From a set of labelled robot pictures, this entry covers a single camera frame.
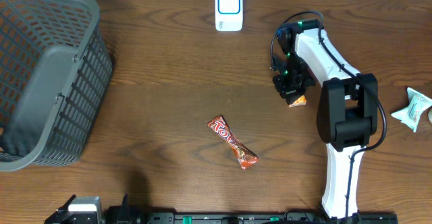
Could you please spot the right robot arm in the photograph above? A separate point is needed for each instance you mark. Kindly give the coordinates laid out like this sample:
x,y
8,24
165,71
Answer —
x,y
347,109

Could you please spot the orange white snack packet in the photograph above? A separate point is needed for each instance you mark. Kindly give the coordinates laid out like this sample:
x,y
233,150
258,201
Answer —
x,y
299,102

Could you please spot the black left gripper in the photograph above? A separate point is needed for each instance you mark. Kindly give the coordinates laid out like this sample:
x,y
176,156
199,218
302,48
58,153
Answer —
x,y
123,212

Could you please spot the white barcode scanner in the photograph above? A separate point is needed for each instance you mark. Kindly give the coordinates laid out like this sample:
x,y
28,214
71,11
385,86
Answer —
x,y
229,15

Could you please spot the grey plastic shopping basket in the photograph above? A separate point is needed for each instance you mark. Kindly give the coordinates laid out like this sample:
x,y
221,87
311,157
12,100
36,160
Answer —
x,y
55,71

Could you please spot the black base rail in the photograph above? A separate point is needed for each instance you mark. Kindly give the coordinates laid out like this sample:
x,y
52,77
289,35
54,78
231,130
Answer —
x,y
287,217

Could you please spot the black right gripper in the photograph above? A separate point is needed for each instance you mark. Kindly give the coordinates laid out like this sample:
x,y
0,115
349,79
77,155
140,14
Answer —
x,y
291,92

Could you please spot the red Top snack bar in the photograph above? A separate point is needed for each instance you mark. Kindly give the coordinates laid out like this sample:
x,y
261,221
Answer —
x,y
245,156

